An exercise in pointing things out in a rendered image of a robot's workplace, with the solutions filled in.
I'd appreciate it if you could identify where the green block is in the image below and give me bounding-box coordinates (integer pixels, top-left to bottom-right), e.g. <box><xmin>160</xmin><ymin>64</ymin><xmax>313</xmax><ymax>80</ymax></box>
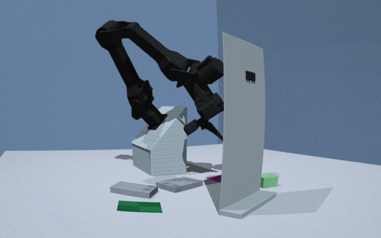
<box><xmin>260</xmin><ymin>174</ymin><xmax>278</xmax><ymax>188</ymax></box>

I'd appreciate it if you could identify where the green flat square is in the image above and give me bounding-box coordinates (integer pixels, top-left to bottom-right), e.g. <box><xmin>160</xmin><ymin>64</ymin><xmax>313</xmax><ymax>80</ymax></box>
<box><xmin>117</xmin><ymin>201</ymin><xmax>162</xmax><ymax>213</ymax></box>

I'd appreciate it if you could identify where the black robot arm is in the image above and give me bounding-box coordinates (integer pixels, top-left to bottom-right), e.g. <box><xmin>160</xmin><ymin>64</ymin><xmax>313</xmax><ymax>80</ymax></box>
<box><xmin>95</xmin><ymin>20</ymin><xmax>224</xmax><ymax>130</ymax></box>

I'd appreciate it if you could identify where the purple square patch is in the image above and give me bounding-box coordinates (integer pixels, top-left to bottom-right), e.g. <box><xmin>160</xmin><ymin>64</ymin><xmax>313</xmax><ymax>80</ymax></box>
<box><xmin>207</xmin><ymin>175</ymin><xmax>222</xmax><ymax>183</ymax></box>

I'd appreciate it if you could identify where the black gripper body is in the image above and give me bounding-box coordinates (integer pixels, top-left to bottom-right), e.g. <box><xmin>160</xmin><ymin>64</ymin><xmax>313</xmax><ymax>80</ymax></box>
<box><xmin>184</xmin><ymin>87</ymin><xmax>224</xmax><ymax>136</ymax></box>

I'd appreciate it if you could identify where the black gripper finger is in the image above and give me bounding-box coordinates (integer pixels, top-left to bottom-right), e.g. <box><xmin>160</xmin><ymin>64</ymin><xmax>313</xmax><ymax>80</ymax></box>
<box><xmin>202</xmin><ymin>122</ymin><xmax>223</xmax><ymax>141</ymax></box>

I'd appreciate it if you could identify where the grey panel with rectangular socket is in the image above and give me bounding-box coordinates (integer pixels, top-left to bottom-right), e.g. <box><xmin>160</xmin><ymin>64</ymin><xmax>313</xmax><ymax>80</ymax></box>
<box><xmin>219</xmin><ymin>32</ymin><xmax>277</xmax><ymax>219</ymax></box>

